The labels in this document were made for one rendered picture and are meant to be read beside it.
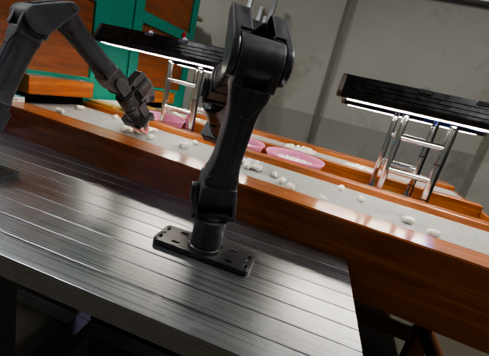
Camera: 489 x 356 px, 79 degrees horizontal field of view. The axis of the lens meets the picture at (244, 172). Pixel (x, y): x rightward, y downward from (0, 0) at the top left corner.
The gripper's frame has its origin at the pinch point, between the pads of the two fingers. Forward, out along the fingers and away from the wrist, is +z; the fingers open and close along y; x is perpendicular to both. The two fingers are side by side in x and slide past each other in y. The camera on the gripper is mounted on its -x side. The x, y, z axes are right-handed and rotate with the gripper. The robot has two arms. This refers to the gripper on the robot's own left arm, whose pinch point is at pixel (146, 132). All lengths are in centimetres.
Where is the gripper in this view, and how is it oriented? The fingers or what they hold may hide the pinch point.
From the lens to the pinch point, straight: 119.9
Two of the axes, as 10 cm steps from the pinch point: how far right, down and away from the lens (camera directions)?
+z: 0.9, 4.9, 8.7
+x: -3.9, 8.2, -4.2
